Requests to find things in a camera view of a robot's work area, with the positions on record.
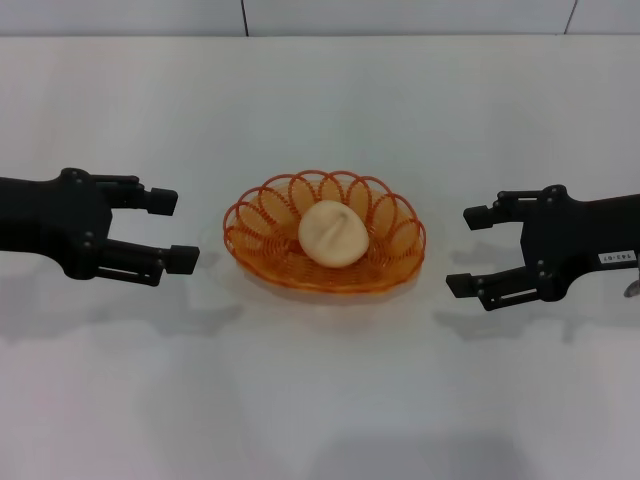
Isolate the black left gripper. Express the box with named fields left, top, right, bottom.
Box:
left=0, top=168, right=202, bottom=289

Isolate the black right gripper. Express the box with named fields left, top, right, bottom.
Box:
left=444, top=183, right=640, bottom=313

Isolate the orange woven plastic basket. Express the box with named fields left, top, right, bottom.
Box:
left=223, top=169, right=427, bottom=295

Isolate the pale steamed bun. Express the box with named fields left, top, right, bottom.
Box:
left=298, top=199, right=371, bottom=269

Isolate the right arm connector cable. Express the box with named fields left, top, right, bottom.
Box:
left=622, top=248, right=640, bottom=300

